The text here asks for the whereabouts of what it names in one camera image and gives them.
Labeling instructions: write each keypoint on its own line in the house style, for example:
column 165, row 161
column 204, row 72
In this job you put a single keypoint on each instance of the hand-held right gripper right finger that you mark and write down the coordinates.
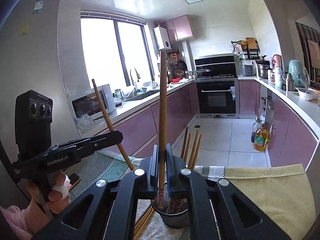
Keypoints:
column 169, row 175

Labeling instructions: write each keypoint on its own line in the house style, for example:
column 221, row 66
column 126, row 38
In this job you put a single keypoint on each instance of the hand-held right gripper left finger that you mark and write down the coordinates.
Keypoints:
column 153, row 175

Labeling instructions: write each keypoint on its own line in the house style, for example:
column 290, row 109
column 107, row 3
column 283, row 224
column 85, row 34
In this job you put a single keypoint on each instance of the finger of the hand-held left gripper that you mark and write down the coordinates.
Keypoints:
column 72, row 142
column 107, row 140

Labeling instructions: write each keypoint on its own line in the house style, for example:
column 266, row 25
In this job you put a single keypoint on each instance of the dark brown wooden chopstick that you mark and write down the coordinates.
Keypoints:
column 185, row 142

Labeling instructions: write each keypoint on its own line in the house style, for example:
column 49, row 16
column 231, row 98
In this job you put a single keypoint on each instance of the black mesh utensil holder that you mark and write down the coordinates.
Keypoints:
column 175, row 220

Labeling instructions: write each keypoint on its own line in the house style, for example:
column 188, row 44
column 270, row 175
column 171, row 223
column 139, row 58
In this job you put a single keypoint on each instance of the bunch of wooden chopsticks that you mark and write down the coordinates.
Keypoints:
column 142, row 226

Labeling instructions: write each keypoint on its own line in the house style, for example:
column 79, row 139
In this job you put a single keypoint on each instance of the person's left hand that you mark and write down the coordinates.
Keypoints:
column 53, row 201

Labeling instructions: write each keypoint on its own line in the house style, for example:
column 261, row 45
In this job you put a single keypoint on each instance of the clear plastic bag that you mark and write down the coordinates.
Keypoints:
column 86, row 123

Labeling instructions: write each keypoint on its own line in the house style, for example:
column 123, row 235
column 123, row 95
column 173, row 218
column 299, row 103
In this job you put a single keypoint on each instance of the patterned beige teal tablecloth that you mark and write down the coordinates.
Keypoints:
column 107, row 166

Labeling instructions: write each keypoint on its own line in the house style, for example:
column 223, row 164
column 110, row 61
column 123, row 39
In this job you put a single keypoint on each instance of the pink base cabinet run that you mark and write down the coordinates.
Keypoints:
column 287, row 135
column 140, row 125

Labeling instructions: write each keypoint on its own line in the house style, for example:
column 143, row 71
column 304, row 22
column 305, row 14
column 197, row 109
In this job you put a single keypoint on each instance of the dark smartphone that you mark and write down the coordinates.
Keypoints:
column 74, row 180

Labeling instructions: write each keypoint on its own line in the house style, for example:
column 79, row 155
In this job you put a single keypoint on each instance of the silver microwave oven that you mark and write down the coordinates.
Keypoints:
column 87, row 105

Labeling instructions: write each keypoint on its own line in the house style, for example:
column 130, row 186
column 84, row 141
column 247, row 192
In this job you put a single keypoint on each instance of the kitchen sink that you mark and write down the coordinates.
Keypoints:
column 142, row 95

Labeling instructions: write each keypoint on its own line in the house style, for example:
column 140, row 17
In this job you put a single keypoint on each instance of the grey refrigerator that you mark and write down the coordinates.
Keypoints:
column 37, row 67

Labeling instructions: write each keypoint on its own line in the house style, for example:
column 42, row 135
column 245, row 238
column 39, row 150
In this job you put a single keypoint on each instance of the kitchen window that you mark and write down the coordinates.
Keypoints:
column 100, row 55

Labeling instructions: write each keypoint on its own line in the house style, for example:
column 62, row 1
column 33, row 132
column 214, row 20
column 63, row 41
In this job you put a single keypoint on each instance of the built-in black oven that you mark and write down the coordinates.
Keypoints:
column 216, row 100

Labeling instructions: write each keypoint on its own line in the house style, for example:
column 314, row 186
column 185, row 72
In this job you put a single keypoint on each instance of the red basin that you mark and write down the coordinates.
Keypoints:
column 175, row 80

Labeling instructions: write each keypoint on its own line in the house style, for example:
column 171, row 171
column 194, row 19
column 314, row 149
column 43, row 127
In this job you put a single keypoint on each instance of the clear plastic oil bottle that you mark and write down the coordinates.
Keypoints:
column 254, row 130

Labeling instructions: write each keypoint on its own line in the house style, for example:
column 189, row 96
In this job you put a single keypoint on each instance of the wooden bowl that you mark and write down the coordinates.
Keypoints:
column 179, row 74

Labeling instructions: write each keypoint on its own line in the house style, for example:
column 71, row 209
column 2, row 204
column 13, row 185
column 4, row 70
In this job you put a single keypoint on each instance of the yellow cooking oil bottle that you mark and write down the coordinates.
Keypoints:
column 261, row 140

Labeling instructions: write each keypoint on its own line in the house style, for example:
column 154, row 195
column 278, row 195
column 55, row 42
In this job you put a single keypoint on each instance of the plain yellow cloth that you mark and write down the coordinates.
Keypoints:
column 270, row 192

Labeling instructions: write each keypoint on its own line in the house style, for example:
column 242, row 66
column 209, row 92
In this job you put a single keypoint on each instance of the hanging orange grater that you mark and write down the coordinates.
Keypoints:
column 174, row 58

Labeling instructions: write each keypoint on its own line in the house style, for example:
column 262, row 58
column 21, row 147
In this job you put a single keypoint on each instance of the hanging black frying pan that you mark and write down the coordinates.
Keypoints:
column 182, row 65

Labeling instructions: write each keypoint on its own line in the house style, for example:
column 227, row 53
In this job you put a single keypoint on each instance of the wok with lid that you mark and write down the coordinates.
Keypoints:
column 203, row 72

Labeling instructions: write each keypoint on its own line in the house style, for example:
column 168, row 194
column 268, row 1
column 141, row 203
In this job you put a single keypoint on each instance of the gas hob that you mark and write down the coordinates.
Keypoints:
column 225, row 75

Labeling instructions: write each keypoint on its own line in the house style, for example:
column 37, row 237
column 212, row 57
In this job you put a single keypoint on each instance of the white water heater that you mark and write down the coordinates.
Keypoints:
column 162, row 38

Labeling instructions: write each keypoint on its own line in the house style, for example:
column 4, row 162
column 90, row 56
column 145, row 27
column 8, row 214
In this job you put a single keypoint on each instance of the green label sticker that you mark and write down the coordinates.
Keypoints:
column 38, row 6

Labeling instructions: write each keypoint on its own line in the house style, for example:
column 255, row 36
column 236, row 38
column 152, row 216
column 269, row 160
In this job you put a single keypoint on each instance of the black range hood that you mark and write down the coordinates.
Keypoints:
column 215, row 63

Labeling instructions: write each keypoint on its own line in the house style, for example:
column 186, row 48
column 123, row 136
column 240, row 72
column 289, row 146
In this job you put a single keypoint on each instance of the silver rice cooker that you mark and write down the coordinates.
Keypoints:
column 247, row 70

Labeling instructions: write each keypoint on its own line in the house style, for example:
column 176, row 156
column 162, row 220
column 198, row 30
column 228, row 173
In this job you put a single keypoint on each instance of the steel steamer pot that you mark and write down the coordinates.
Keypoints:
column 263, row 71

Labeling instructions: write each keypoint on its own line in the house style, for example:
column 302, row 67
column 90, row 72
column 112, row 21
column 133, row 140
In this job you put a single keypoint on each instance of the white jar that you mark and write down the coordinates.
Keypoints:
column 278, row 77

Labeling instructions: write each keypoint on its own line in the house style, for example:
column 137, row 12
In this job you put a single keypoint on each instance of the steel thermos bottle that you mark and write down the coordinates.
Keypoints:
column 290, row 82

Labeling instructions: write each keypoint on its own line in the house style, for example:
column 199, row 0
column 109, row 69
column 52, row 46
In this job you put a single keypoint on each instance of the wooden cutting board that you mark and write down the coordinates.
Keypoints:
column 251, row 43

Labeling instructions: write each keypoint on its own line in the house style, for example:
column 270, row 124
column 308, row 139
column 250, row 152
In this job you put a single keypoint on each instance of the pink electric kettle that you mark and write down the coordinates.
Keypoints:
column 277, row 61

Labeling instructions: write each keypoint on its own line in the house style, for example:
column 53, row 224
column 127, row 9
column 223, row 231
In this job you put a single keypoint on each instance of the white bowl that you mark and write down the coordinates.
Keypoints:
column 307, row 95

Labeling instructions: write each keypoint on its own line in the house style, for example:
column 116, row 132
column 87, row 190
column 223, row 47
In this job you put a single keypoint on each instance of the green appliance in plastic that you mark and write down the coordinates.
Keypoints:
column 298, row 72

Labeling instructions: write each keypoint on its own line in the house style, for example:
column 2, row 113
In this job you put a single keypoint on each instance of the dark slatted partition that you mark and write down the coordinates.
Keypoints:
column 302, row 35

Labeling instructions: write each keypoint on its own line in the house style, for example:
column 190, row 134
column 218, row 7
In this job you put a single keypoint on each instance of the pink wall cabinet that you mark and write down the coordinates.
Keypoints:
column 180, row 28

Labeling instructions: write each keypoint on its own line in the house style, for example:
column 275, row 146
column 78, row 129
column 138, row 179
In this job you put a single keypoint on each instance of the black wall shelf rack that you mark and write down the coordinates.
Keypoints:
column 252, row 53

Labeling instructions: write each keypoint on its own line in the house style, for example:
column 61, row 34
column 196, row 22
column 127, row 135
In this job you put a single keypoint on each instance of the pink wall picture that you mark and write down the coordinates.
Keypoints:
column 314, row 53

